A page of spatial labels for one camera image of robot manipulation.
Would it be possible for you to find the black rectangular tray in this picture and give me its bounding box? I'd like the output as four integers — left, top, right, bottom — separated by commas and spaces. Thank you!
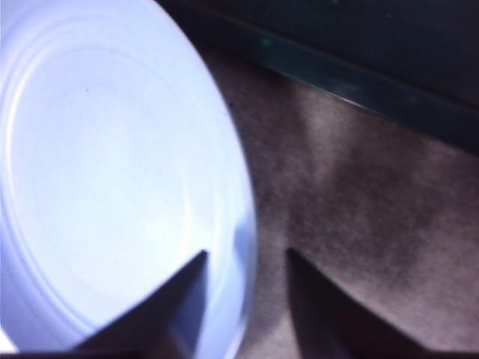
156, 0, 479, 158

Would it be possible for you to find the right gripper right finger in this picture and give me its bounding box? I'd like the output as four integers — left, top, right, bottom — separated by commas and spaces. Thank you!
286, 248, 439, 359

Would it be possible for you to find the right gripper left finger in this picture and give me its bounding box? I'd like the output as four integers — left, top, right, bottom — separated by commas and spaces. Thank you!
73, 249, 209, 359

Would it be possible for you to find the blue plate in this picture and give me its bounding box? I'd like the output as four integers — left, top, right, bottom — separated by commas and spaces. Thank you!
0, 0, 259, 359

